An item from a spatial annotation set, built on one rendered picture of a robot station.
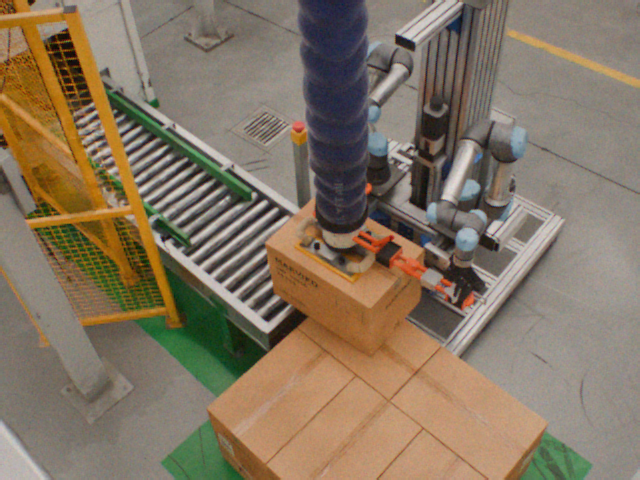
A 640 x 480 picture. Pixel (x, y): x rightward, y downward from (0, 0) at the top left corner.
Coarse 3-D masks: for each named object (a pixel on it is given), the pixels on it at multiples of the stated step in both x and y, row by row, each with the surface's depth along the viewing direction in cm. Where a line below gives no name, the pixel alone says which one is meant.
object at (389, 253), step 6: (390, 240) 301; (384, 246) 300; (390, 246) 300; (396, 246) 299; (378, 252) 298; (384, 252) 298; (390, 252) 298; (396, 252) 297; (378, 258) 299; (384, 258) 295; (390, 258) 295; (396, 258) 297; (384, 264) 298; (390, 264) 296
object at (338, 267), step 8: (312, 240) 320; (320, 240) 320; (296, 248) 320; (304, 248) 318; (312, 248) 317; (320, 248) 317; (312, 256) 315; (320, 256) 314; (344, 256) 314; (328, 264) 312; (336, 264) 311; (344, 264) 310; (336, 272) 309; (344, 272) 308; (352, 272) 308; (352, 280) 305
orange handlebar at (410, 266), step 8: (368, 184) 324; (368, 192) 323; (360, 232) 307; (360, 240) 304; (376, 240) 303; (368, 248) 302; (376, 248) 300; (400, 256) 297; (400, 264) 294; (408, 264) 294; (416, 264) 293; (408, 272) 293; (416, 272) 291; (424, 272) 292; (440, 280) 288; (440, 288) 286; (472, 296) 282
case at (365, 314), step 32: (288, 224) 330; (288, 256) 318; (352, 256) 316; (416, 256) 314; (288, 288) 339; (320, 288) 317; (352, 288) 305; (384, 288) 304; (416, 288) 333; (320, 320) 339; (352, 320) 316; (384, 320) 319
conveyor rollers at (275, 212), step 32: (128, 128) 460; (96, 160) 442; (128, 160) 438; (160, 160) 436; (160, 192) 420; (192, 192) 418; (224, 192) 420; (192, 224) 402; (224, 224) 405; (256, 224) 400; (192, 256) 387; (224, 256) 389; (256, 256) 385
